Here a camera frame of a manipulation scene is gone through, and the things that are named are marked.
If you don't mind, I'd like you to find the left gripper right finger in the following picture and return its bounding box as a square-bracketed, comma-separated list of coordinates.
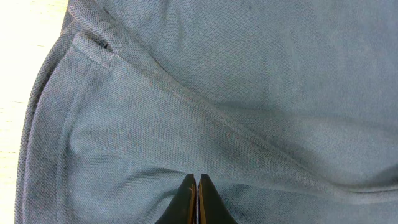
[198, 174, 237, 224]

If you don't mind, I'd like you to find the dark blue polo shirt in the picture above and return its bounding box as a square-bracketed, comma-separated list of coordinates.
[14, 0, 397, 223]

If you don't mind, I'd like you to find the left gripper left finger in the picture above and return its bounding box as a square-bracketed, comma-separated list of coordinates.
[155, 174, 197, 224]

